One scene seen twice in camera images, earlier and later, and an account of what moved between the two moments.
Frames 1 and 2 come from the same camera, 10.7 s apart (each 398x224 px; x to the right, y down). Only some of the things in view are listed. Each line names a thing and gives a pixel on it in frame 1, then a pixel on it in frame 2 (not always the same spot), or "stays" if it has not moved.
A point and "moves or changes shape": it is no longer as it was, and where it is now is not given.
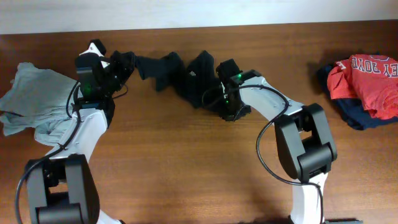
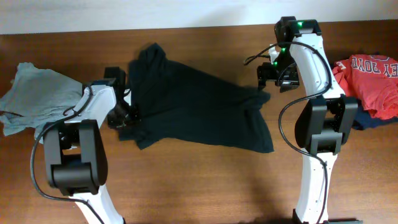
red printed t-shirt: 372,78 stays
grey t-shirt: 39,99 stays
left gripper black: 126,68 to 135,117
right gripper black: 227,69 to 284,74
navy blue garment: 357,112 stays
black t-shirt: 197,79 moves or changes shape
